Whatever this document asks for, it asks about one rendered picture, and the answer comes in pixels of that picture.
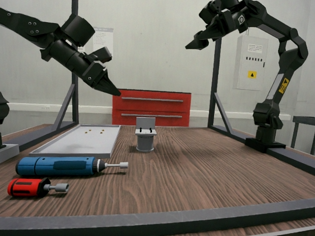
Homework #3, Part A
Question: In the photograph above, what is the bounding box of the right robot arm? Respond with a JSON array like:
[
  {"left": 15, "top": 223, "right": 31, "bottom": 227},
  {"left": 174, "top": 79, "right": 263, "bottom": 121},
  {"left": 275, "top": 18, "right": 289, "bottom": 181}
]
[{"left": 0, "top": 7, "right": 112, "bottom": 124}]

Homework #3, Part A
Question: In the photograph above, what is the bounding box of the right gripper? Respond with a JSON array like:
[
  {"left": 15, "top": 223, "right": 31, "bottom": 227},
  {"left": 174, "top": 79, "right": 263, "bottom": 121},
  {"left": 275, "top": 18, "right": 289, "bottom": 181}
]
[{"left": 65, "top": 52, "right": 121, "bottom": 96}]

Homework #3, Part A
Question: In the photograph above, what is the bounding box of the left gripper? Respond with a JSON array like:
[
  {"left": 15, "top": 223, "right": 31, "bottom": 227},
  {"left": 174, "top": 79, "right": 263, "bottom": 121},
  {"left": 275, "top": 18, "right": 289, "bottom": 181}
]
[{"left": 185, "top": 9, "right": 235, "bottom": 50}]

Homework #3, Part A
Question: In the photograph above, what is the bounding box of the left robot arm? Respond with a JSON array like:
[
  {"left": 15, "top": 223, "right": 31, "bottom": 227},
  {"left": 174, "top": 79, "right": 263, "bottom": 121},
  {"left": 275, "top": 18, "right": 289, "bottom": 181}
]
[{"left": 199, "top": 0, "right": 308, "bottom": 144}]

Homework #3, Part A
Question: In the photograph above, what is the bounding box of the red nut driver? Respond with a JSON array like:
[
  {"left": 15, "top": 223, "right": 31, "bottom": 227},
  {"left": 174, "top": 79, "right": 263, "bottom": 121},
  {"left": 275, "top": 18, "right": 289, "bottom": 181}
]
[{"left": 7, "top": 177, "right": 69, "bottom": 198}]

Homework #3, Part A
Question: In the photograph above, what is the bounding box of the grey cylinder with black studs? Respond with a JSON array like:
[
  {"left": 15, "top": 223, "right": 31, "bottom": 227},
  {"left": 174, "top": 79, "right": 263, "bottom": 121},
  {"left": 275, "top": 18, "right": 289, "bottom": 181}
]
[{"left": 136, "top": 135, "right": 154, "bottom": 152}]

